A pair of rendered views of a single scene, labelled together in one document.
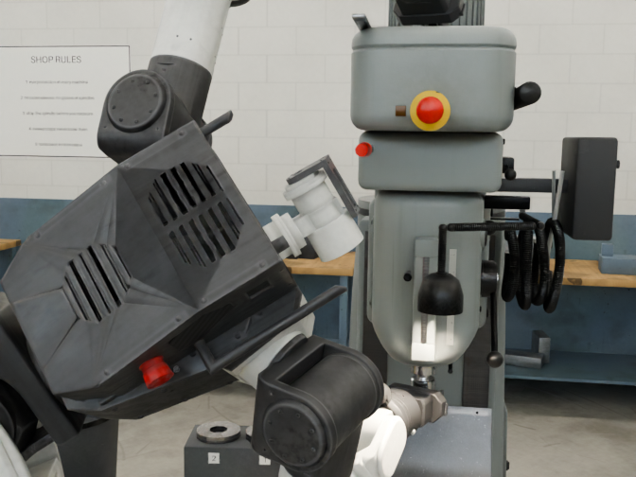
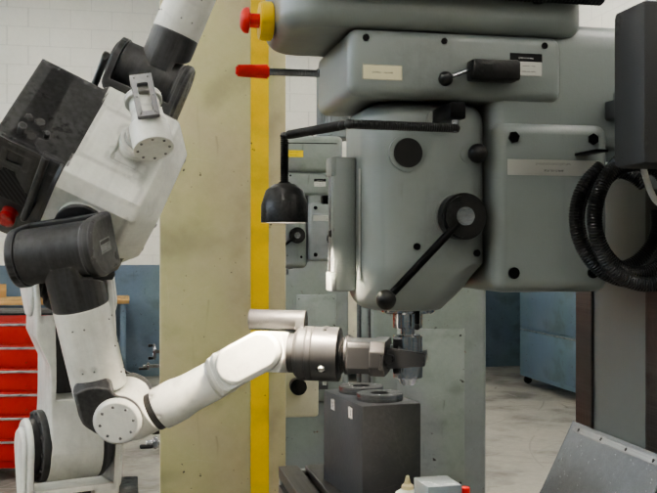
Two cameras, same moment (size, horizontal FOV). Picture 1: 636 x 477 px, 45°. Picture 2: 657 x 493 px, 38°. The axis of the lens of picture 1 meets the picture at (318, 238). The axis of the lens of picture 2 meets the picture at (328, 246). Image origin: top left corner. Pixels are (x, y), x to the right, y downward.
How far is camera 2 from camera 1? 178 cm
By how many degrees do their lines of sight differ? 69
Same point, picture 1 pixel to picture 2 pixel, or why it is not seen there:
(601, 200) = (633, 101)
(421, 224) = (351, 146)
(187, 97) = (149, 52)
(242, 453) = (342, 403)
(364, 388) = (64, 239)
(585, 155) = (618, 38)
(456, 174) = (337, 83)
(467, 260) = (369, 181)
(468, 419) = (641, 468)
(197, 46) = (162, 13)
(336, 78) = not seen: outside the picture
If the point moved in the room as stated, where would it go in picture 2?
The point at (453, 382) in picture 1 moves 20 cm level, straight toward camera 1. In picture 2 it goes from (640, 412) to (523, 416)
